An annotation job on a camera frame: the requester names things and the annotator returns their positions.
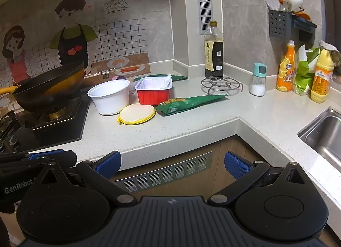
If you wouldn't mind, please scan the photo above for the grey wall utensil holder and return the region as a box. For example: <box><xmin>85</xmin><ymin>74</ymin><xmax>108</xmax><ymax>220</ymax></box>
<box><xmin>268</xmin><ymin>10</ymin><xmax>317</xmax><ymax>44</ymax></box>

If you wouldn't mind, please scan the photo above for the green white plastic bag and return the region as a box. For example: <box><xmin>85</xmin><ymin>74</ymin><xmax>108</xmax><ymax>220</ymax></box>
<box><xmin>292</xmin><ymin>45</ymin><xmax>321</xmax><ymax>96</ymax></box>

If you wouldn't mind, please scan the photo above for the black frying pan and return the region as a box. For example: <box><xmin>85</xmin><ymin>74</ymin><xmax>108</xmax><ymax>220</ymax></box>
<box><xmin>1</xmin><ymin>61</ymin><xmax>84</xmax><ymax>113</ymax></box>

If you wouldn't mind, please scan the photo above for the white wall vent grille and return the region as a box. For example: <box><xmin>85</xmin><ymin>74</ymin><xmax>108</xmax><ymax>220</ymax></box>
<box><xmin>198</xmin><ymin>0</ymin><xmax>213</xmax><ymax>35</ymax></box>

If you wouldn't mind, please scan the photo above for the yellow detergent bottle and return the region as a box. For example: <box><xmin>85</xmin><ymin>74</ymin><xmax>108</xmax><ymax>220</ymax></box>
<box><xmin>310</xmin><ymin>50</ymin><xmax>334</xmax><ymax>103</ymax></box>

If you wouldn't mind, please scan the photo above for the cabinet vent grille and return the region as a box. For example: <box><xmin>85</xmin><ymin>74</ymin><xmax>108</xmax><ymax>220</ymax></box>
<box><xmin>115</xmin><ymin>151</ymin><xmax>213</xmax><ymax>193</ymax></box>

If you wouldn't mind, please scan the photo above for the metal wire trivet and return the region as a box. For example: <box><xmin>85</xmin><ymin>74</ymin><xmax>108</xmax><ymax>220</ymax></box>
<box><xmin>201</xmin><ymin>77</ymin><xmax>243</xmax><ymax>96</ymax></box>

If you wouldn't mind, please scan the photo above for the teal cap salt shaker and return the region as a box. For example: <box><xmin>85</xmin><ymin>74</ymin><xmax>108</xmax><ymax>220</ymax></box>
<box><xmin>249</xmin><ymin>62</ymin><xmax>267</xmax><ymax>97</ymax></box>

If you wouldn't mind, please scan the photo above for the white plastic bowl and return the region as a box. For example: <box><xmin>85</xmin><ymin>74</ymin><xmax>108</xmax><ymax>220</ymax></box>
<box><xmin>87</xmin><ymin>80</ymin><xmax>130</xmax><ymax>116</ymax></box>

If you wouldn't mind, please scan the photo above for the black gas stove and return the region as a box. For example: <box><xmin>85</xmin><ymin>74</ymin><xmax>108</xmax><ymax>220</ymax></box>
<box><xmin>1</xmin><ymin>90</ymin><xmax>90</xmax><ymax>155</ymax></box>

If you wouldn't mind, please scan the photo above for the purple small cup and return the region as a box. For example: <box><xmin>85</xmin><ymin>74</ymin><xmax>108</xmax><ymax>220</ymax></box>
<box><xmin>111</xmin><ymin>76</ymin><xmax>126</xmax><ymax>81</ymax></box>

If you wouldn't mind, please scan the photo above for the soy sauce bottle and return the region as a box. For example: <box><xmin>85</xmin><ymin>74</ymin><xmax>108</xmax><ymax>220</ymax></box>
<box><xmin>204</xmin><ymin>21</ymin><xmax>224</xmax><ymax>78</ymax></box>

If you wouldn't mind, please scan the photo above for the red white food tray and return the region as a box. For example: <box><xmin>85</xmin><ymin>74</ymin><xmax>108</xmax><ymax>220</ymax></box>
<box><xmin>135</xmin><ymin>74</ymin><xmax>172</xmax><ymax>105</ymax></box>

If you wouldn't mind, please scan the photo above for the green snack bag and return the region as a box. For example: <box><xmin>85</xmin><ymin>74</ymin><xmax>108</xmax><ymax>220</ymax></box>
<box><xmin>134</xmin><ymin>74</ymin><xmax>188</xmax><ymax>82</ymax></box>
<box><xmin>155</xmin><ymin>95</ymin><xmax>227</xmax><ymax>116</ymax></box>

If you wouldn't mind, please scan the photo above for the stainless steel sink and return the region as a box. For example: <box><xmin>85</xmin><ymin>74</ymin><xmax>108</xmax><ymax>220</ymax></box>
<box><xmin>298</xmin><ymin>107</ymin><xmax>341</xmax><ymax>172</ymax></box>

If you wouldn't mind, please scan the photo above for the dish scrubber on counter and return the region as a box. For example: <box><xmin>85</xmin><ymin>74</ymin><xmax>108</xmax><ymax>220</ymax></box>
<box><xmin>318</xmin><ymin>40</ymin><xmax>341</xmax><ymax>79</ymax></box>

